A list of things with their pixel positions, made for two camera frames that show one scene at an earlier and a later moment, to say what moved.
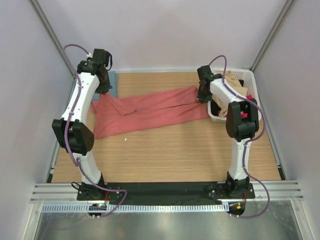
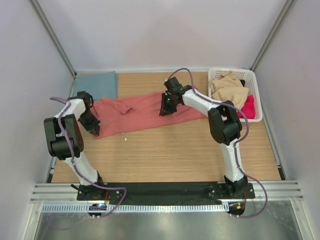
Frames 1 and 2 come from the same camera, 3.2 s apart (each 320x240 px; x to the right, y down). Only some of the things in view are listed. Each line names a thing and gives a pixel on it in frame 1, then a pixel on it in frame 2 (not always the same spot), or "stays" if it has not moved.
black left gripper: (104, 89) -> (94, 126)
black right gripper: (202, 98) -> (166, 110)
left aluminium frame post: (40, 13) stays
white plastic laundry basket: (249, 78) stays
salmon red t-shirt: (114, 116) stays
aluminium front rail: (58, 192) stays
